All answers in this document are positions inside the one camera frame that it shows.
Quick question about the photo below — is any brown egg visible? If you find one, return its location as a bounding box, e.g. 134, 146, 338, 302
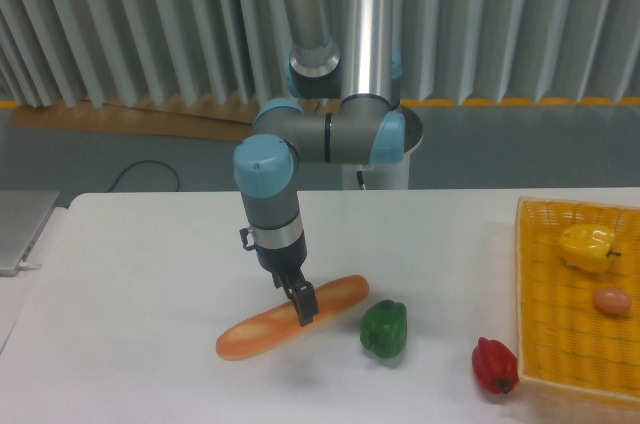
593, 287, 632, 315

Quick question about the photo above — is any orange baguette bread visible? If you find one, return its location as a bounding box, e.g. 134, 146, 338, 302
216, 275, 370, 361

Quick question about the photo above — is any red bell pepper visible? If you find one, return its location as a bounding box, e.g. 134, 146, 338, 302
472, 337, 519, 394

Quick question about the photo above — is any green bell pepper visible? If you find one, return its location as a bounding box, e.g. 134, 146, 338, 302
360, 299, 408, 359

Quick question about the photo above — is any brown cardboard sheet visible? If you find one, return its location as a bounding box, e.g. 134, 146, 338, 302
9, 89, 346, 141

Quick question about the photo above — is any grey pleated curtain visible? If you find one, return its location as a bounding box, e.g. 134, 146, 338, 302
1, 0, 639, 107

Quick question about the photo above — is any yellow wicker basket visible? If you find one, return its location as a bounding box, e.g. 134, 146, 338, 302
516, 197, 639, 407

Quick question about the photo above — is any yellow bell pepper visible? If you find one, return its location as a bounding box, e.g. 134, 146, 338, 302
557, 224, 622, 273

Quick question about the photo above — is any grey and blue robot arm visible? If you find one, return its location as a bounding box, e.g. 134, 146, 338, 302
233, 0, 407, 325

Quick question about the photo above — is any silver laptop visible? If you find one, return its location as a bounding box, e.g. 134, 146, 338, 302
1, 190, 59, 277

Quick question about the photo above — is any black floor cable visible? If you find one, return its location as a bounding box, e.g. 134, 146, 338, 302
101, 159, 181, 193

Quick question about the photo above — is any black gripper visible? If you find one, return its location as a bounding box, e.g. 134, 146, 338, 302
256, 234, 319, 327

